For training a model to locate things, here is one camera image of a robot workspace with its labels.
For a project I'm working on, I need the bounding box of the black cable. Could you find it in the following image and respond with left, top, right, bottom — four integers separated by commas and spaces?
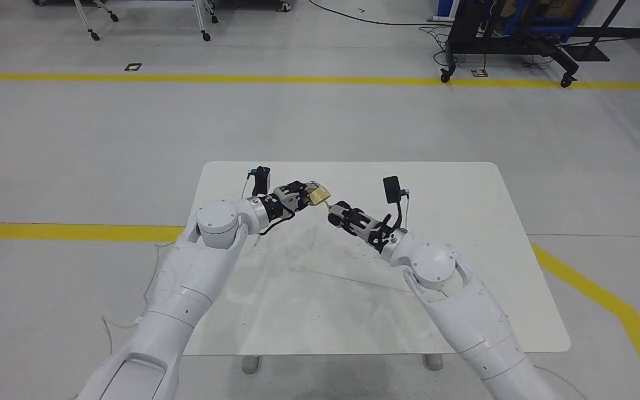
307, 0, 454, 28

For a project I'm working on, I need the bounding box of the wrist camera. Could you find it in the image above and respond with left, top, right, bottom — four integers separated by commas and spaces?
381, 174, 412, 236
243, 165, 272, 198

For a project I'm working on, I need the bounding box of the brass padlock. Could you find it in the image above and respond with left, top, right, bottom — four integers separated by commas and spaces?
306, 184, 333, 207

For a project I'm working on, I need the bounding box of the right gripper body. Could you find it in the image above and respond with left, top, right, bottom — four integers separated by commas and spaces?
349, 209, 402, 254

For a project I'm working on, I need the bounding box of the white wheeled rack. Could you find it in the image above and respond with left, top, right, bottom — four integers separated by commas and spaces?
72, 0, 221, 43

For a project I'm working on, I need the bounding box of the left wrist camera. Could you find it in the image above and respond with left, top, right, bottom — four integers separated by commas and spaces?
243, 165, 272, 198

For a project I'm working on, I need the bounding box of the black wheeled equipment cart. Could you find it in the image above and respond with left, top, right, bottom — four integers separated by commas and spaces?
438, 0, 640, 89

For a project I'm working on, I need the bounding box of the thin white cable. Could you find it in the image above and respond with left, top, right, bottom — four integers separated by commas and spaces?
533, 363, 590, 400
101, 240, 176, 357

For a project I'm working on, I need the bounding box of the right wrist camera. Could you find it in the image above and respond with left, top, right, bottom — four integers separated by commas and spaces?
381, 174, 412, 236

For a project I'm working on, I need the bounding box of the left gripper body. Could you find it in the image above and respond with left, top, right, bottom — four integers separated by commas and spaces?
248, 183, 304, 235

